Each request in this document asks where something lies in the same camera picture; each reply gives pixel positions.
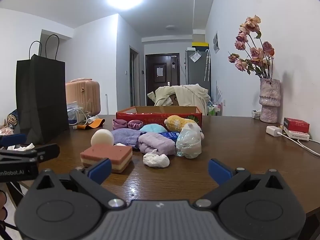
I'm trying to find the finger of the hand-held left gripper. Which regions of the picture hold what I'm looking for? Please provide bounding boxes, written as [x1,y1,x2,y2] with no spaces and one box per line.
[0,133,27,147]
[37,143,60,162]

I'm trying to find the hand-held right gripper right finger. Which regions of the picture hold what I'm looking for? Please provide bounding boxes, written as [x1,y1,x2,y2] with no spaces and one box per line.
[194,159,288,210]

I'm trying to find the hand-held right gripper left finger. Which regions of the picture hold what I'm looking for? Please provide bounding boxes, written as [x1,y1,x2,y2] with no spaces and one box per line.
[31,158,127,210]

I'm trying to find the pink layered sponge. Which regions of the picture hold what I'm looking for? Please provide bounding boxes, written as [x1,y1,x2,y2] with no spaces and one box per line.
[80,144,133,174]

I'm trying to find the white round sponge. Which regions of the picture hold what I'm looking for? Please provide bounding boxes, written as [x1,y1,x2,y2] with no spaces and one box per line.
[91,129,115,147]

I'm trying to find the purple knit cloth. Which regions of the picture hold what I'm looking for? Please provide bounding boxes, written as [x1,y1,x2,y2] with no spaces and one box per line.
[110,128,143,149]

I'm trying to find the white tissue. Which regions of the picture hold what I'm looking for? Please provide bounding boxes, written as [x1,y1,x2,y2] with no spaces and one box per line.
[143,149,170,168]

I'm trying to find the yellow plush toy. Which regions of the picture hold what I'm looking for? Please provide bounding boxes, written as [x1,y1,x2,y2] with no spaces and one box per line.
[164,115,198,132]

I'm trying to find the red cardboard box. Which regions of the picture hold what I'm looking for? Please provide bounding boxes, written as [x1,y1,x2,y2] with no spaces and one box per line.
[116,106,203,132]

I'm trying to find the person's left hand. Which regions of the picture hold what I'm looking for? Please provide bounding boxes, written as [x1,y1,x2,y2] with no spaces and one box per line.
[0,190,7,222]

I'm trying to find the white tissue scrap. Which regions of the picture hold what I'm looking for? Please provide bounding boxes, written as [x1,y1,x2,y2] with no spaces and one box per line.
[7,142,36,152]

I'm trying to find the black paper bag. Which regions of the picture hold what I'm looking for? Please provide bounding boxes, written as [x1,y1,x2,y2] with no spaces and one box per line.
[15,34,70,145]

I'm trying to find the blue packet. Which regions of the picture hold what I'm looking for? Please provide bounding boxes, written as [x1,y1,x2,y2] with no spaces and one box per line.
[158,131,187,142]

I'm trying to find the rack with bottles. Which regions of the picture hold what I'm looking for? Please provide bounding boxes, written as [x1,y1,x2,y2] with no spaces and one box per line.
[207,101,223,116]

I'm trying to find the lilac towel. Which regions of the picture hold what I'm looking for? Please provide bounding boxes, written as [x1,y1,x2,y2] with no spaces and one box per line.
[137,132,176,156]

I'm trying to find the white charger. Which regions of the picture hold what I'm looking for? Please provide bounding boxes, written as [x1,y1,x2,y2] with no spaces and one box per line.
[266,125,283,138]

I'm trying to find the teal round sponge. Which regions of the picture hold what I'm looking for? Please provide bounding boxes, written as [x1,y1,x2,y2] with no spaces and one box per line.
[139,124,167,134]

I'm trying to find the pink suitcase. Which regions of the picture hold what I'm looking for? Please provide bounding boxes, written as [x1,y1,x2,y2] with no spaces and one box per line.
[65,79,101,117]

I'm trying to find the beige coat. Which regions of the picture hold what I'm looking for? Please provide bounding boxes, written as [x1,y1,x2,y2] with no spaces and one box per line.
[147,83,212,116]

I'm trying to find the brown chair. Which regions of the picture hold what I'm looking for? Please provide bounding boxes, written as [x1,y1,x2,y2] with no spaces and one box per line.
[165,94,181,107]

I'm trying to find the grey side door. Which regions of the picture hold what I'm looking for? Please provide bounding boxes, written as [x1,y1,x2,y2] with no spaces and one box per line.
[129,45,139,107]

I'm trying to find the dark entrance door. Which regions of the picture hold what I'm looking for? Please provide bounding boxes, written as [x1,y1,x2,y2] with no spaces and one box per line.
[145,53,181,93]

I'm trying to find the grey refrigerator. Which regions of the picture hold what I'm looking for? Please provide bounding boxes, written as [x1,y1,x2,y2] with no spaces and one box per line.
[185,49,211,86]

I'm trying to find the white umbrella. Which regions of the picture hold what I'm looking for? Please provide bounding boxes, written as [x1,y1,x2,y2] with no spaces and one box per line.
[203,49,211,82]

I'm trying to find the yellow and black box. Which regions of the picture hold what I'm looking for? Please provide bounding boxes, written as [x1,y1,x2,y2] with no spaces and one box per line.
[187,41,209,50]

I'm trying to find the clear plastic bag with cables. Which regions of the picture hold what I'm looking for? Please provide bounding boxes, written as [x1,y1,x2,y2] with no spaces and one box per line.
[66,101,92,125]

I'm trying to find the orange strap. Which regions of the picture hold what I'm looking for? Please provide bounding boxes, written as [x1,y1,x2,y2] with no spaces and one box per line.
[73,118,106,130]

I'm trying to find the white cable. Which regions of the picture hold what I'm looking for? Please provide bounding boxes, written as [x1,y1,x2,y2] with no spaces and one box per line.
[280,132,320,158]

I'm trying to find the wall poster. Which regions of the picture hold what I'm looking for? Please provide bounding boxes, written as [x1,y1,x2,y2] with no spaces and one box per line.
[213,31,221,54]

